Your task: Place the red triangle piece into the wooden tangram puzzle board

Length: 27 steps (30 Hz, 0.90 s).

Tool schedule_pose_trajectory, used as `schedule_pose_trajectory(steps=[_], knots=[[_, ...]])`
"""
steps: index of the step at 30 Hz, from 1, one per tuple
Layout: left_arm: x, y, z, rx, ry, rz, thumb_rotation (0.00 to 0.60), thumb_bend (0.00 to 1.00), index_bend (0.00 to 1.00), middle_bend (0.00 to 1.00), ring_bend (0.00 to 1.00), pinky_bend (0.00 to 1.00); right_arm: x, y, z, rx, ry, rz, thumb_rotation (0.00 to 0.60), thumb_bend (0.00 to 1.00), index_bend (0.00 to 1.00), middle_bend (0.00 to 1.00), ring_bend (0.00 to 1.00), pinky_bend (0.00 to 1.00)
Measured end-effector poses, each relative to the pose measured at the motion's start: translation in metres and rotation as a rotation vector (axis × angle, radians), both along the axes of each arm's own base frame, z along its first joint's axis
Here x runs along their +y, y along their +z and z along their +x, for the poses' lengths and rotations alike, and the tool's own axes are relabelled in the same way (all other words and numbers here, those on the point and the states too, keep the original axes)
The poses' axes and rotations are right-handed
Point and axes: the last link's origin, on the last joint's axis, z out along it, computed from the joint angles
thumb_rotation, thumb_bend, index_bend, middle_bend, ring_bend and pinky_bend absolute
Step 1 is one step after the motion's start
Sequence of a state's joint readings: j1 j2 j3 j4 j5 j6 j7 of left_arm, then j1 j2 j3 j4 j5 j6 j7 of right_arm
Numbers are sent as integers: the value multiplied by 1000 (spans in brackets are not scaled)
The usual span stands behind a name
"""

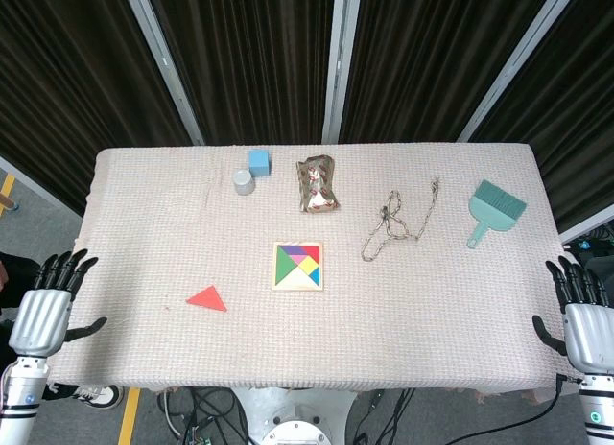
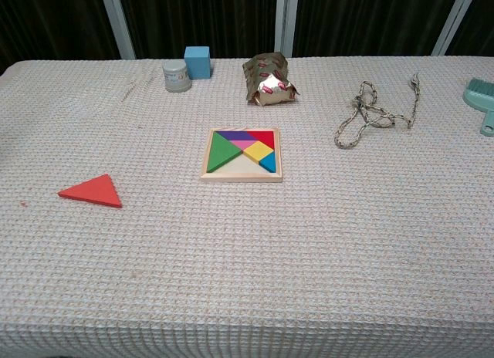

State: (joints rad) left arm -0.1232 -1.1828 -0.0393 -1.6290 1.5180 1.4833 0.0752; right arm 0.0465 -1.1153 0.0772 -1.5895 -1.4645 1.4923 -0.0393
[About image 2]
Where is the red wooden triangle piece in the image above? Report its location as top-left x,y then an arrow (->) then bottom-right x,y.
57,174 -> 124,209

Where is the wooden tangram puzzle tray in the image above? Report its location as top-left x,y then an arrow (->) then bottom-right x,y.
199,127 -> 284,184

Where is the yellow square tangram piece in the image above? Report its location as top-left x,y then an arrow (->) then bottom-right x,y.
242,140 -> 274,164

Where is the blue triangular puzzle piece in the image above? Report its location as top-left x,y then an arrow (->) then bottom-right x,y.
258,152 -> 276,174

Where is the green triangle tangram piece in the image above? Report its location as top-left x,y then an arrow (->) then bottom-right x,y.
206,131 -> 243,173

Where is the purple parallelogram tangram piece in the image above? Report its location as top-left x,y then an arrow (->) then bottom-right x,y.
215,130 -> 264,142

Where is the red triangle tangram piece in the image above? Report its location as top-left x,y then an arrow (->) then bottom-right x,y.
246,130 -> 276,149

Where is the beige waffle tablecloth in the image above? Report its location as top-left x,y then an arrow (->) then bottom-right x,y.
0,56 -> 494,358

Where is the gold foil snack bag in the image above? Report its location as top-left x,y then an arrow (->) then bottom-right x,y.
242,52 -> 299,106

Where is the grey cylindrical jar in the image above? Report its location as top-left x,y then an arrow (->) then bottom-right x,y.
161,59 -> 192,93

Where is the light blue block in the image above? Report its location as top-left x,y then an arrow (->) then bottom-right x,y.
183,46 -> 211,80

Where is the dark curtain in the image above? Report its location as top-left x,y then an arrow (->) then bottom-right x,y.
0,0 -> 494,76

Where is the teal plastic brush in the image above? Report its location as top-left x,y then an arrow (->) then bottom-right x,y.
462,77 -> 494,137

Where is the braided beige rope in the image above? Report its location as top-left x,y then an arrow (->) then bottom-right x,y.
333,73 -> 421,150

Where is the grey metal frame post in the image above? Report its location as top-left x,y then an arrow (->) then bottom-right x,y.
431,0 -> 479,57
99,0 -> 137,60
274,0 -> 300,58

